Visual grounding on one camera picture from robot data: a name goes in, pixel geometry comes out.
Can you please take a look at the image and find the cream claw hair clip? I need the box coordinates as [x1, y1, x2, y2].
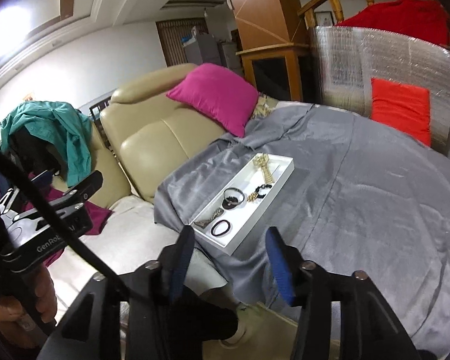
[253, 154, 274, 185]

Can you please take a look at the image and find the black elastic hair tie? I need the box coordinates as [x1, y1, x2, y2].
[210, 218, 233, 238]

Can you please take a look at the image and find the black bangle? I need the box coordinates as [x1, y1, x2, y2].
[222, 187, 245, 210]

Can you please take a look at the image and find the red cushion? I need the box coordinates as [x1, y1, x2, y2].
[370, 77, 432, 147]

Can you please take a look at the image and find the wooden cabinet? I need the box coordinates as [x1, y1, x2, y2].
[231, 0, 309, 101]

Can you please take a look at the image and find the gold hair clip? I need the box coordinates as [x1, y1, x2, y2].
[247, 192, 258, 202]

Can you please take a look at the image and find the left hand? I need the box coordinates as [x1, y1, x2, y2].
[0, 265, 59, 350]

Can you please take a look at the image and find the silver hair clip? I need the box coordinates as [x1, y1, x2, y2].
[193, 207, 224, 229]

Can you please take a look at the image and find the grey bed blanket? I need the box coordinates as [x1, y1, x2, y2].
[154, 105, 450, 357]

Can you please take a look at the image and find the red blanket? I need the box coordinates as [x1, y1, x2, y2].
[336, 0, 450, 46]

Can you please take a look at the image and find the black cable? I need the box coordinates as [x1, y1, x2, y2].
[0, 145, 137, 297]

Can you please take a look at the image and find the magenta pillow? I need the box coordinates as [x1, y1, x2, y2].
[166, 63, 259, 137]

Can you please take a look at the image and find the teal garment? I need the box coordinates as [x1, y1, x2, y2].
[0, 101, 92, 187]

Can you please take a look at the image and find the white jewelry tray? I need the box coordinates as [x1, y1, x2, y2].
[190, 153, 294, 255]

